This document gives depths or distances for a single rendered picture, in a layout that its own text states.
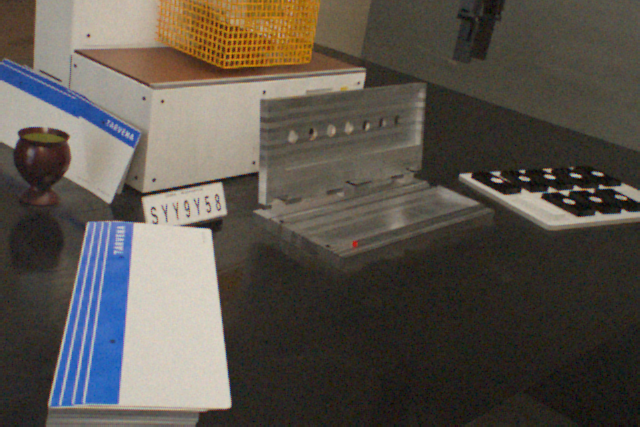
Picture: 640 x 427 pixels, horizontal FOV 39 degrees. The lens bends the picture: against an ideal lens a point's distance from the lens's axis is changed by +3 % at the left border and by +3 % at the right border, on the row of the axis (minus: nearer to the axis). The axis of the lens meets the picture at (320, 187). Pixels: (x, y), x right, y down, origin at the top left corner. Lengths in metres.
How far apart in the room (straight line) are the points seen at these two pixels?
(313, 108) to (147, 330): 0.69
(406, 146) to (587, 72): 2.15
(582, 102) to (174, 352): 3.09
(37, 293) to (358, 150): 0.68
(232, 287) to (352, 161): 0.44
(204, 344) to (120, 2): 0.90
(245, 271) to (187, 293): 0.31
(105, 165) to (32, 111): 0.24
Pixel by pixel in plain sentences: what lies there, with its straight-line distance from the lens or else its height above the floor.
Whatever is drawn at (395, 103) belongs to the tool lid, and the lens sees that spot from 1.71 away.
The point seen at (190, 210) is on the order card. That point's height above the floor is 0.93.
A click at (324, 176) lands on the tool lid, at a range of 1.56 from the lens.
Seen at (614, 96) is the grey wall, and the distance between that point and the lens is 3.79.
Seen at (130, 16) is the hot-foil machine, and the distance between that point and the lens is 1.71.
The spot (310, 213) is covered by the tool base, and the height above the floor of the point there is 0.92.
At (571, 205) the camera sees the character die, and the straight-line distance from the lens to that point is 1.86.
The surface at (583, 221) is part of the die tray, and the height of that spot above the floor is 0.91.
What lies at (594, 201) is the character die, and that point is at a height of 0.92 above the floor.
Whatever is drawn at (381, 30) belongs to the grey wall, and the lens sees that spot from 4.38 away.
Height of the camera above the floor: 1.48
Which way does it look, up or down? 20 degrees down
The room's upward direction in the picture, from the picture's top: 10 degrees clockwise
